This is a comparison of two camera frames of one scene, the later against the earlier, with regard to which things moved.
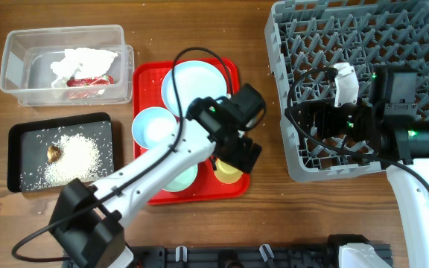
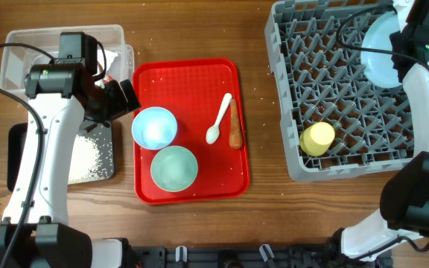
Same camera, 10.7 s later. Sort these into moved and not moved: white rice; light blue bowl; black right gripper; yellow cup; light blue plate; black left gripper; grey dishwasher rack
Moved: black right gripper; yellow cup; black left gripper; light blue plate
Not moved: light blue bowl; grey dishwasher rack; white rice
